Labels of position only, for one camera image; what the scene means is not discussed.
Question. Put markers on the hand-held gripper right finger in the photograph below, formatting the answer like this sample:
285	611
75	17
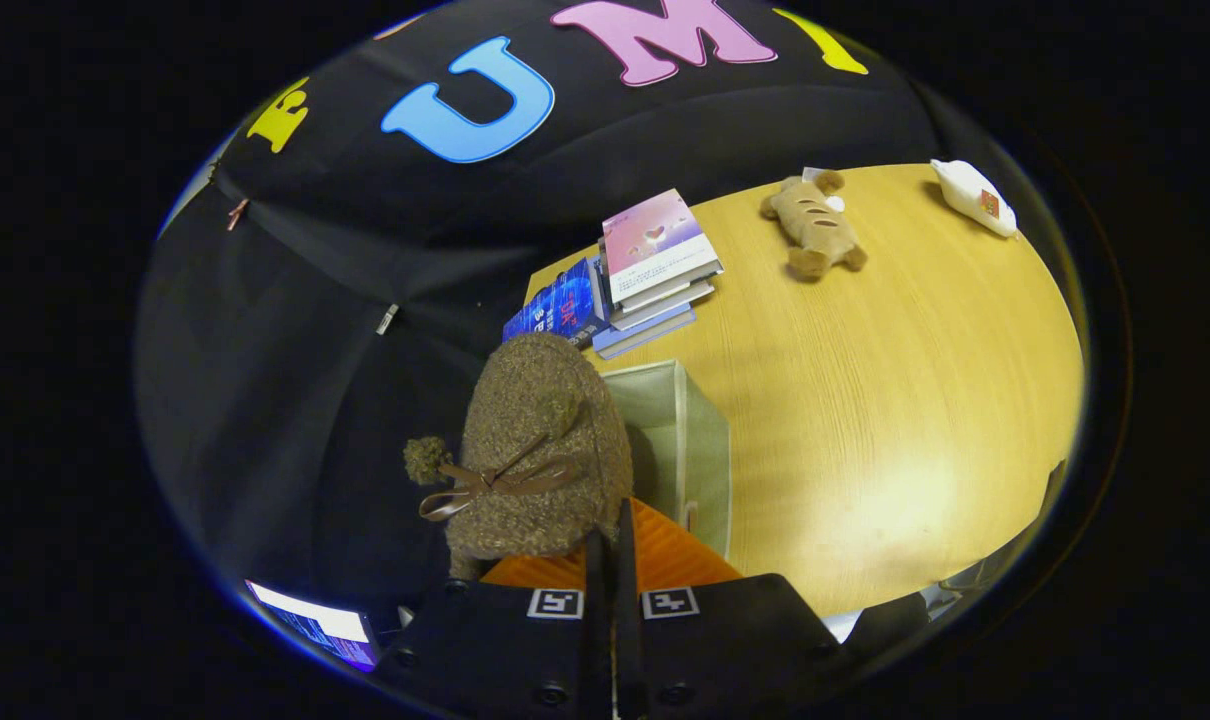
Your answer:
735	650

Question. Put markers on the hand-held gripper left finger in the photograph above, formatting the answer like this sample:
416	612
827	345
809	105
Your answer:
505	650

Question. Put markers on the green fabric storage box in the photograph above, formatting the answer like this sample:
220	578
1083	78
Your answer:
705	450

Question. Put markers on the brown fuzzy shoe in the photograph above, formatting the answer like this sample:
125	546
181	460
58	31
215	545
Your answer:
555	430

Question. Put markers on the lit laptop screen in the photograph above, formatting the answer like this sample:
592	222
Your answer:
315	625

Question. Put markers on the grey blue book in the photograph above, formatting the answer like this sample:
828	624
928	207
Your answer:
645	333

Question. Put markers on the black backdrop cloth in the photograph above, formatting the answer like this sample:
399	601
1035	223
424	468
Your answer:
315	380

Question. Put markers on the dark blue cover book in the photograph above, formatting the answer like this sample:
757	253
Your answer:
555	305

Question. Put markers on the small white tag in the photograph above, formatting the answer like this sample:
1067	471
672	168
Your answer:
387	319

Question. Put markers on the brown bread plush toy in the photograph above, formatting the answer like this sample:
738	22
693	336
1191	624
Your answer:
815	230

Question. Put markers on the pink clip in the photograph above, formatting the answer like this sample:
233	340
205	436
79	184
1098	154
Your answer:
236	213

